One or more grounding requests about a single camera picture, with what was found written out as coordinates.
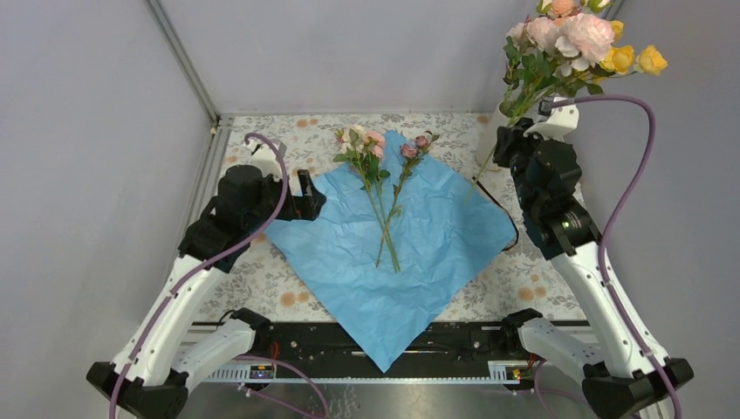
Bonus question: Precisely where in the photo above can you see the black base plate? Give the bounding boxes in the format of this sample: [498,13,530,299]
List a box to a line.
[216,320,556,380]

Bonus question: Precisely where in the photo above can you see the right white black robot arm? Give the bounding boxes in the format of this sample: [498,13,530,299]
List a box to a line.
[493,120,695,418]

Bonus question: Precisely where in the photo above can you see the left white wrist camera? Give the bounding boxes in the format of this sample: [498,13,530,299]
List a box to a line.
[244,138,287,181]

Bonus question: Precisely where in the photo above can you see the dark pink flower stem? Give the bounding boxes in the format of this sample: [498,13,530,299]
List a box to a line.
[376,130,440,272]

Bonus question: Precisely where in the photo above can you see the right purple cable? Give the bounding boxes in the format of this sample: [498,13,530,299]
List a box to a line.
[538,94,684,419]

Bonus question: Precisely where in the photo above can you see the floral patterned table mat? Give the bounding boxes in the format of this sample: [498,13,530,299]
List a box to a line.
[198,113,585,321]

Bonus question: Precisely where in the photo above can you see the left aluminium frame post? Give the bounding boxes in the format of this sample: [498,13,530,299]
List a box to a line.
[143,0,221,125]

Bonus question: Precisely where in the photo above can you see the blue wrapping paper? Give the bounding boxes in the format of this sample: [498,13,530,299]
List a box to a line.
[266,131,515,372]

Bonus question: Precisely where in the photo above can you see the small pink rose stem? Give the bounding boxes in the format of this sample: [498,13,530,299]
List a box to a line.
[333,125,401,272]

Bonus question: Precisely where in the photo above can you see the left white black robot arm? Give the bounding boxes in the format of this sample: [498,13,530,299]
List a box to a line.
[86,165,326,418]

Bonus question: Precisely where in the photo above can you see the beige cylindrical vase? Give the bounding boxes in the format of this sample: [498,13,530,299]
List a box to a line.
[475,100,510,172]

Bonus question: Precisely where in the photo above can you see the light pink rose stem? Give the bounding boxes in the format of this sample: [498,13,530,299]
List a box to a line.
[465,12,617,201]

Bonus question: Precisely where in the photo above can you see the yellow rose stem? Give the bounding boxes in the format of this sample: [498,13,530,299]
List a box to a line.
[571,16,668,94]

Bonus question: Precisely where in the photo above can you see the white slotted cable duct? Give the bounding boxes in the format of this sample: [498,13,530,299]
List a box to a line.
[204,361,521,385]

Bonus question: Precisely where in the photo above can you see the brown ribbon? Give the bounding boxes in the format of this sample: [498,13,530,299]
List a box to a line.
[472,176,520,252]

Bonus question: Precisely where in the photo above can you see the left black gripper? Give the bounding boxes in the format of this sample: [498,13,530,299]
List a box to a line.
[245,168,325,233]

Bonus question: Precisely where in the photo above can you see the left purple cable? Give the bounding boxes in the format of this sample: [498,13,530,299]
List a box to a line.
[108,132,332,419]

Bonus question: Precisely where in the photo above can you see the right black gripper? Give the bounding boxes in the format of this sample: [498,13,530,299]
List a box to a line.
[493,117,557,212]

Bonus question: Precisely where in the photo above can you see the purple cable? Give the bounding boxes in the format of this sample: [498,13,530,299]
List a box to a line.
[538,94,684,419]
[108,132,332,419]

